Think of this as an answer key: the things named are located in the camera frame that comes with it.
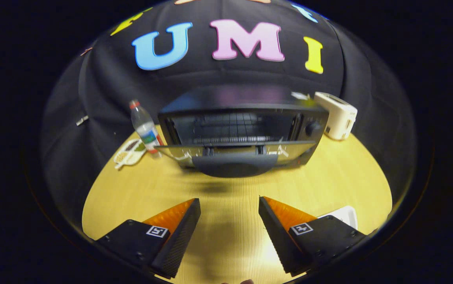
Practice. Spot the white leaf-shaped snack dish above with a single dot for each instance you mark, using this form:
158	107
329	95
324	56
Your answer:
130	154

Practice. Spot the black toaster oven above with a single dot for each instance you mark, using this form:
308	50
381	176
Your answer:
242	98

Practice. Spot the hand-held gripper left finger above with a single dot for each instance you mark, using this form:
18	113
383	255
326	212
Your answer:
181	236

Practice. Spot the clear plastic water bottle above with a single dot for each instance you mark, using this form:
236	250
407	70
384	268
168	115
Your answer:
145	128

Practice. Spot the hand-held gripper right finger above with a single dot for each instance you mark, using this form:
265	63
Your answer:
277	236

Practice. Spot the pink metal clip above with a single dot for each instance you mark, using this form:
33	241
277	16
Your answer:
86	51

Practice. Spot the silver metal clip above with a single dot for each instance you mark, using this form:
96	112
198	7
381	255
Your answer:
82	120

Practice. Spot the white square plate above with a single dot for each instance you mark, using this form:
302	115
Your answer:
347	215

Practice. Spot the black backdrop cloth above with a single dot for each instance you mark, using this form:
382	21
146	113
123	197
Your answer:
100	83

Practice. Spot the white bread toaster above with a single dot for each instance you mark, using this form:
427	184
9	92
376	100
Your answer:
339	114

